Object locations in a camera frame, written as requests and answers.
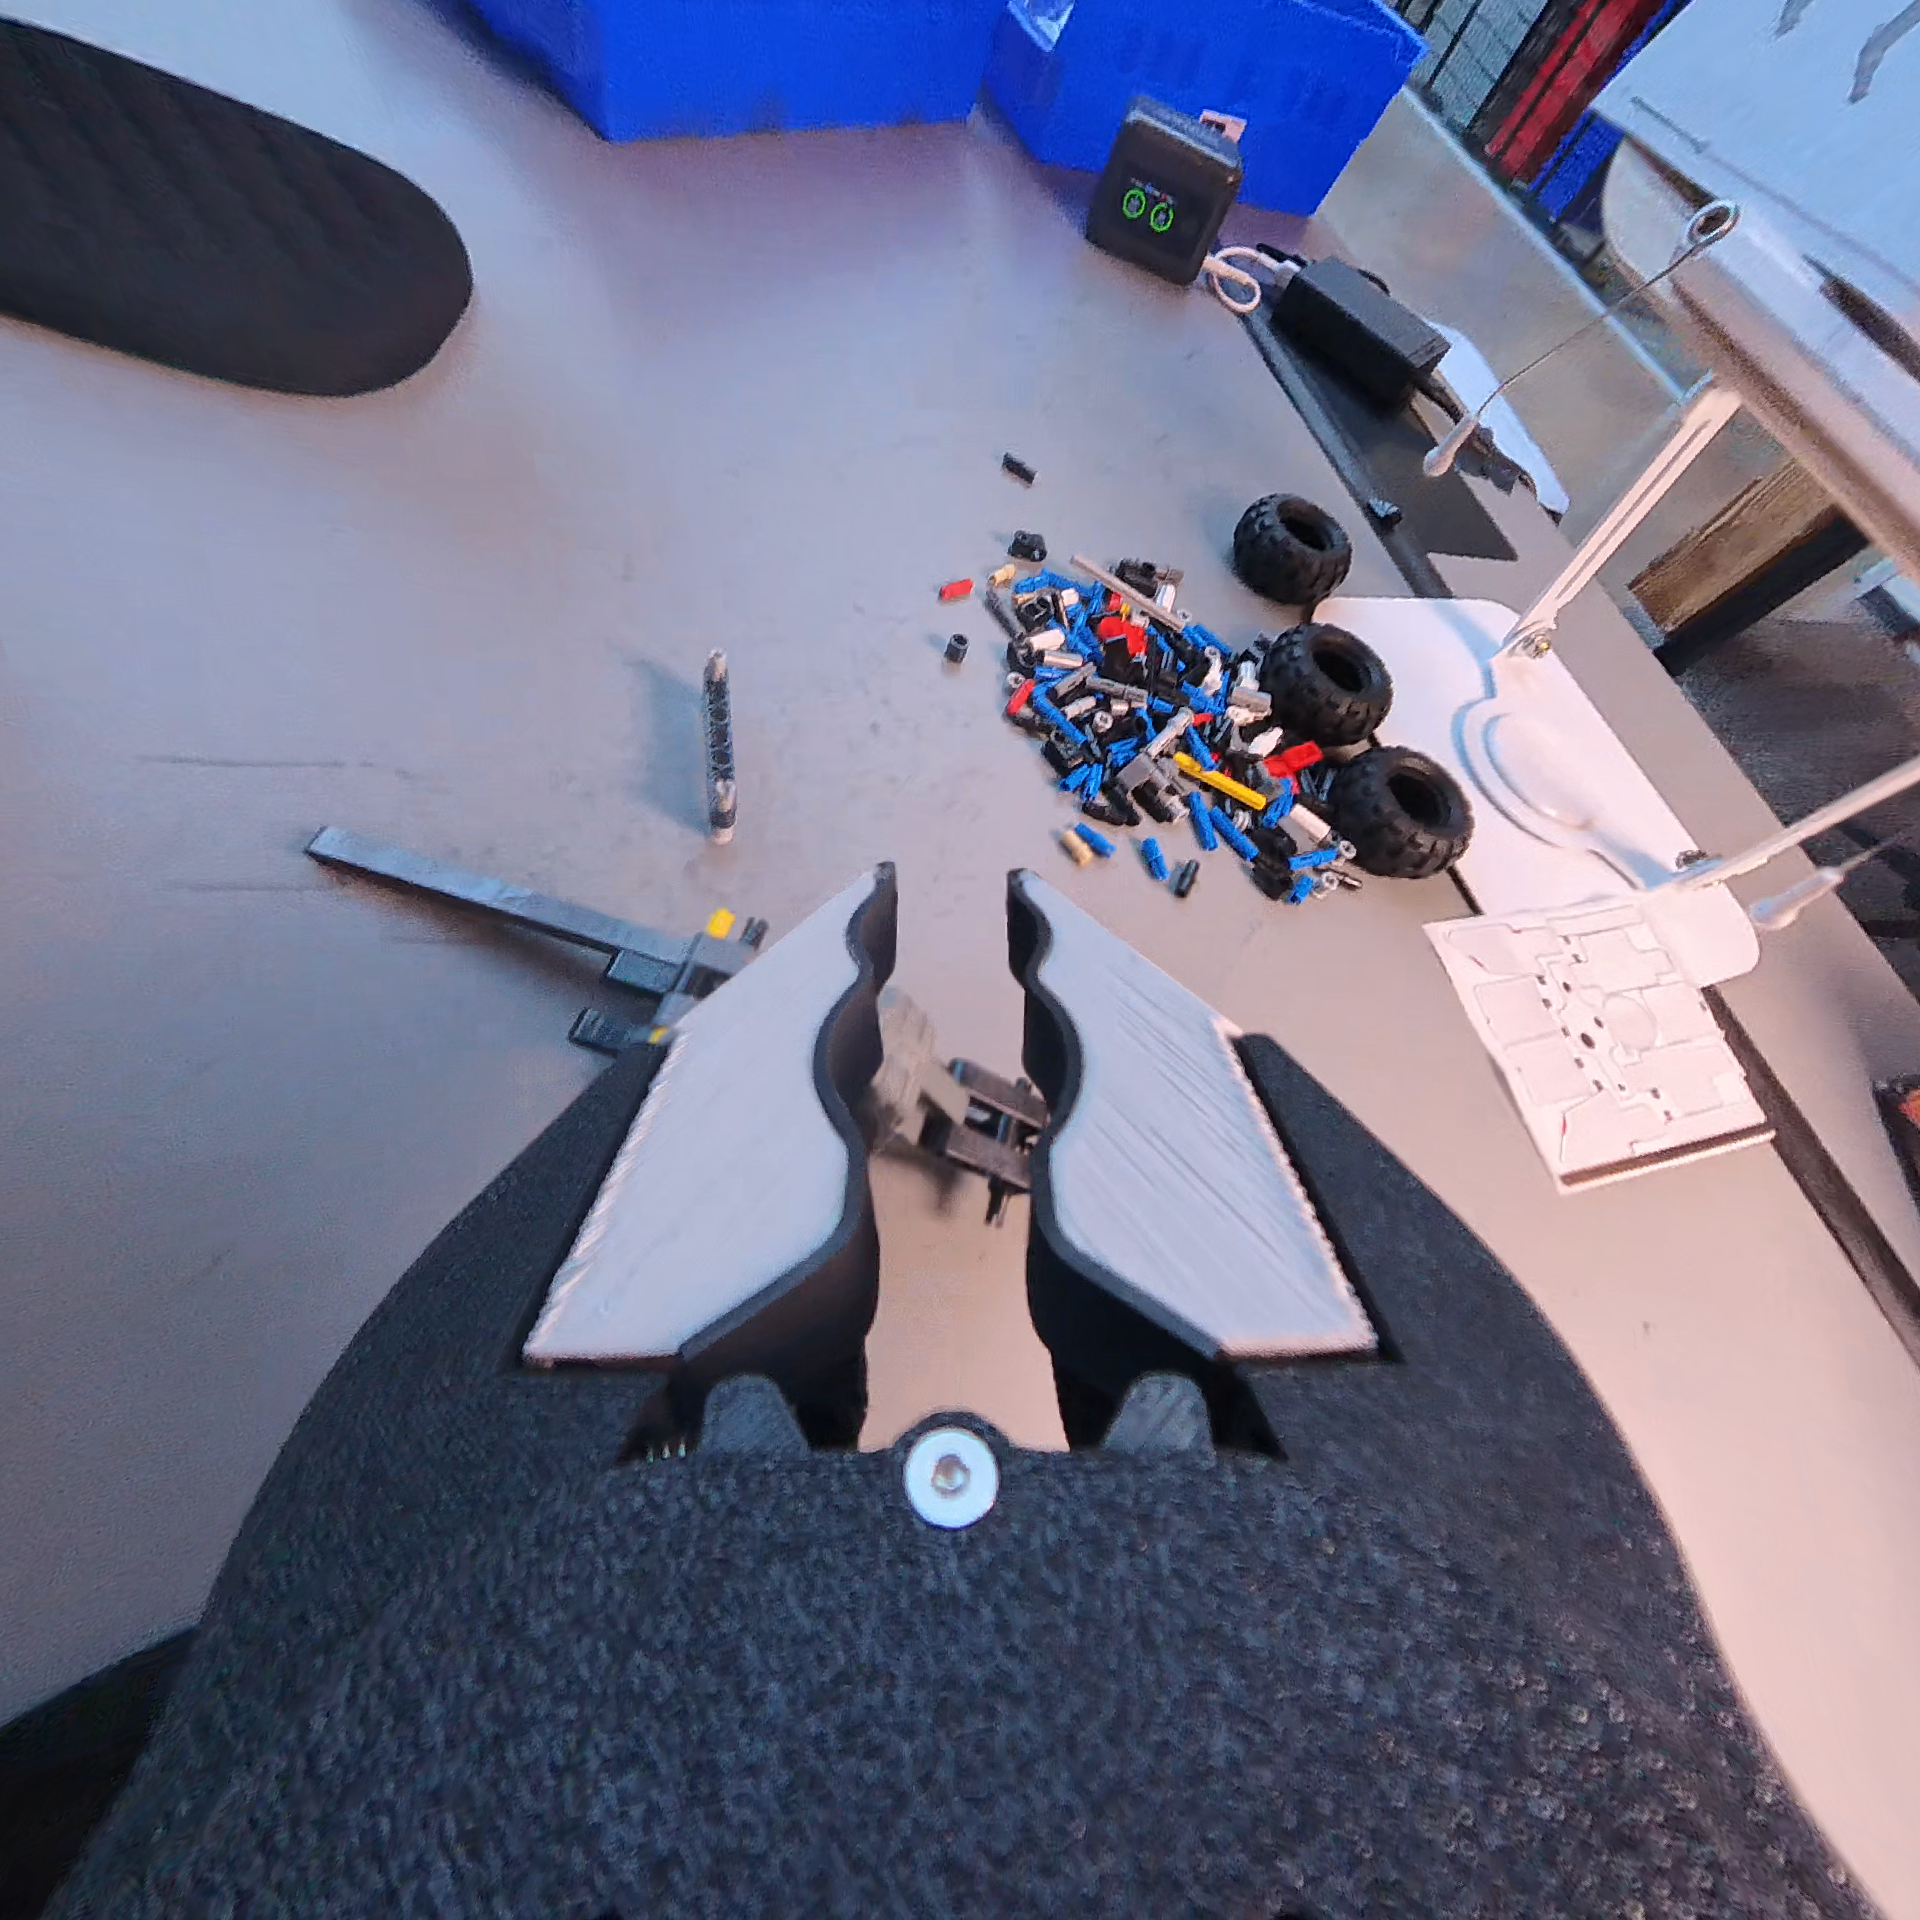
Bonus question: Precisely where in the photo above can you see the white sticker sheet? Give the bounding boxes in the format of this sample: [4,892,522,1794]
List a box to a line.
[1426,892,1775,1192]

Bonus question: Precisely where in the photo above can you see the white book stand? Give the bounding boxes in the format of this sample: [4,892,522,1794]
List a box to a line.
[1314,135,1920,998]

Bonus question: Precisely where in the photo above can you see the black power adapter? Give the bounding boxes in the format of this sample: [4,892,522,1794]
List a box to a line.
[1245,255,1520,601]

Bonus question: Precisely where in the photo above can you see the wide blue storage bin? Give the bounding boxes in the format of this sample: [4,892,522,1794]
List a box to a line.
[986,0,1429,222]

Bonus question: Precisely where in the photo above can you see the stack of coloured crates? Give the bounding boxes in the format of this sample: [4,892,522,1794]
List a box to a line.
[1408,0,1687,231]

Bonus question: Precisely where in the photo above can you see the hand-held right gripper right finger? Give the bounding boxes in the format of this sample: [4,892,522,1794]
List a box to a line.
[1003,868,1383,1417]

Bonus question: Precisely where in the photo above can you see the grey and black brick chassis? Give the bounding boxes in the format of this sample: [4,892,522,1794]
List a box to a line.
[565,901,1060,1226]

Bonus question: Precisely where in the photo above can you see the long dark grey holed beam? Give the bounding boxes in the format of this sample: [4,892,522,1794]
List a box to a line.
[306,830,697,985]

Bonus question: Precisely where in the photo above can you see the black toy tyre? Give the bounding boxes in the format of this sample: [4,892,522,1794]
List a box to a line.
[1231,494,1357,612]
[1256,621,1395,753]
[1321,739,1475,879]

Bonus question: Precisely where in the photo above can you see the grey desk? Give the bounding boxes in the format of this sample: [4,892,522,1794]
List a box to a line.
[0,0,1920,1920]

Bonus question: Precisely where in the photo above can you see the building instruction booklet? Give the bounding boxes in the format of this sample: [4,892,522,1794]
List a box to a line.
[1594,0,1920,321]

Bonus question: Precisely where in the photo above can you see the small black Lego frame piece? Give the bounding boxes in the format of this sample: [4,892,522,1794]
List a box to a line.
[697,646,742,847]

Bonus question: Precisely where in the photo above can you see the black device green display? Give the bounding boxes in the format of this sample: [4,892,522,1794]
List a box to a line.
[1083,91,1247,292]

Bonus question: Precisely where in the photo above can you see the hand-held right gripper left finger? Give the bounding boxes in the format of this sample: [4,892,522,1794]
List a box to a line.
[529,867,898,1417]

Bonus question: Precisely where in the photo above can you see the pile of small building pieces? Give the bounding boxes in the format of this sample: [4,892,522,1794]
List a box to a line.
[935,534,1362,908]

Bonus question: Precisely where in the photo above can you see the white cable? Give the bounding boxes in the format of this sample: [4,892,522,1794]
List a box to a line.
[1198,244,1301,321]

